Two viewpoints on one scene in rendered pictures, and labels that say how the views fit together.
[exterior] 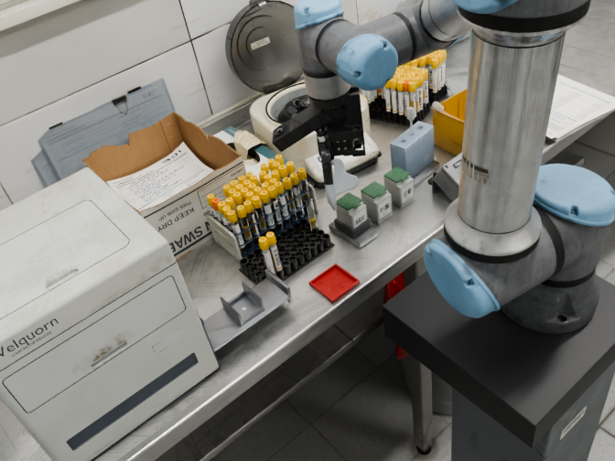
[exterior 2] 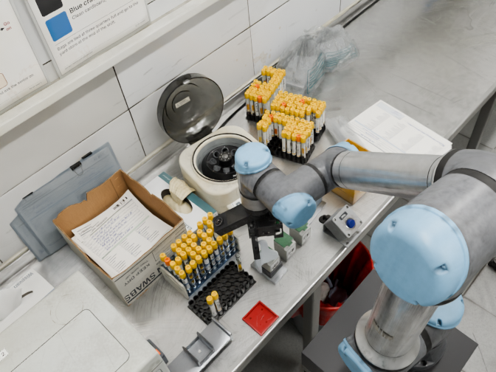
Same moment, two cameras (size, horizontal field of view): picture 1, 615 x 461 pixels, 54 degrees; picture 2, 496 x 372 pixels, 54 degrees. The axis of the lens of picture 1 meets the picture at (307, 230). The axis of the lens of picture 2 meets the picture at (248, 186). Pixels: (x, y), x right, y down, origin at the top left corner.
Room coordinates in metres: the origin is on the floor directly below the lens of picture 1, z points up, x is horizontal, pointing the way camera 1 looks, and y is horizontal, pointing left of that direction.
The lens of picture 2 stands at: (0.25, 0.04, 2.06)
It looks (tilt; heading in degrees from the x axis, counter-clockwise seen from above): 50 degrees down; 351
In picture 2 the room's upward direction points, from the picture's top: 8 degrees counter-clockwise
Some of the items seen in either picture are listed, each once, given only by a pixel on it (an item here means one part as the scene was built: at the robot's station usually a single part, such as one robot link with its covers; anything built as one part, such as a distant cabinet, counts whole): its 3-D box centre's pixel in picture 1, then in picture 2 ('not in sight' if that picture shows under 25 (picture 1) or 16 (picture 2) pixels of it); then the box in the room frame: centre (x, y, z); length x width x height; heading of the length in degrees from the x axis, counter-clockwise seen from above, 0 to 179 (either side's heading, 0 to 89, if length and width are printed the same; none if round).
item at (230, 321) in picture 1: (232, 315); (192, 357); (0.72, 0.15, 0.92); 0.21 x 0.07 x 0.05; 122
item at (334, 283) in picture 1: (334, 283); (260, 317); (0.79, -0.03, 0.88); 0.07 x 0.07 x 0.01; 32
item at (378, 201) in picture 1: (376, 202); (284, 246); (0.95, -0.15, 0.91); 0.05 x 0.04 x 0.07; 32
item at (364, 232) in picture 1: (352, 225); (269, 266); (0.92, -0.09, 0.89); 0.09 x 0.05 x 0.04; 34
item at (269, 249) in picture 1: (282, 237); (219, 284); (0.88, 0.05, 0.93); 0.17 x 0.09 x 0.11; 123
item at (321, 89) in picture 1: (327, 79); (256, 193); (0.92, -0.08, 1.22); 0.08 x 0.08 x 0.05
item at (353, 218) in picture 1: (351, 215); (268, 260); (0.92, -0.09, 0.92); 0.05 x 0.04 x 0.06; 35
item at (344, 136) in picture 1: (337, 122); (262, 214); (0.91, -0.09, 1.14); 0.09 x 0.08 x 0.12; 82
